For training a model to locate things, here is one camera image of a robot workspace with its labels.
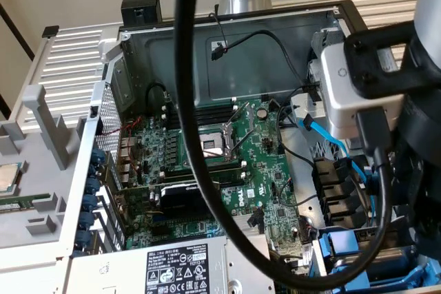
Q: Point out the black graphics card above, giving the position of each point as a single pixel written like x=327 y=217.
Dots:
x=172 y=201

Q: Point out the green motherboard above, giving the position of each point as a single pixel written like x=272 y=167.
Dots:
x=262 y=170

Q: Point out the silver CPU chip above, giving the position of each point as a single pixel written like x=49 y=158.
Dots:
x=8 y=178

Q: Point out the black ribbed plastic shroud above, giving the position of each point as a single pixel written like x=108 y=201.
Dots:
x=330 y=184

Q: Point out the blue drive caddies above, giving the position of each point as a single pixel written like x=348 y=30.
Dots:
x=432 y=273

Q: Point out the silver socket cover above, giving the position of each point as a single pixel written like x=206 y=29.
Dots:
x=229 y=135

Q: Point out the blue expansion card latch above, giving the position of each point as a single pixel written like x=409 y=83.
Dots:
x=98 y=155
x=90 y=203
x=92 y=186
x=84 y=239
x=94 y=170
x=87 y=221

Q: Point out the CPU socket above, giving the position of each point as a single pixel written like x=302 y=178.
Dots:
x=217 y=142

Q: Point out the black box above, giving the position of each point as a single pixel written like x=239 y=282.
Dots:
x=141 y=8

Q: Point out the green RAM stick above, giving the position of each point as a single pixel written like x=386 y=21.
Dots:
x=17 y=204

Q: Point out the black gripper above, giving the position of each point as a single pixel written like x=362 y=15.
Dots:
x=420 y=170

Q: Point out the black RAM slot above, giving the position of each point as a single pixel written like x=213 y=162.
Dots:
x=217 y=117
x=179 y=170
x=217 y=107
x=217 y=112
x=217 y=122

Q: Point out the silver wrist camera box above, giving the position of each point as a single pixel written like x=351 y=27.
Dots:
x=344 y=94

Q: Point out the open PC case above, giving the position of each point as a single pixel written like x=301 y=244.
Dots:
x=162 y=60

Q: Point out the grey parts rack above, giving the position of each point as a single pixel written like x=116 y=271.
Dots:
x=38 y=177

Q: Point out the black table end cap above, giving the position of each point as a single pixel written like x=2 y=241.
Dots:
x=50 y=31

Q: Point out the silver power supply unit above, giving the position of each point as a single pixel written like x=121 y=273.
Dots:
x=138 y=266

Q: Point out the coin cell battery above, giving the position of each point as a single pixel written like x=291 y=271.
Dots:
x=262 y=113

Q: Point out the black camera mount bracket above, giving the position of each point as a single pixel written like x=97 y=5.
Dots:
x=358 y=66

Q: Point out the white service tag label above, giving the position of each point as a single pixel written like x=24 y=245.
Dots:
x=306 y=255

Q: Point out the silver drive cage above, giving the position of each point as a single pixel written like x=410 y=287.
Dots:
x=299 y=106

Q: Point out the silver locking lever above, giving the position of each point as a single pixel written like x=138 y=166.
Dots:
x=215 y=153

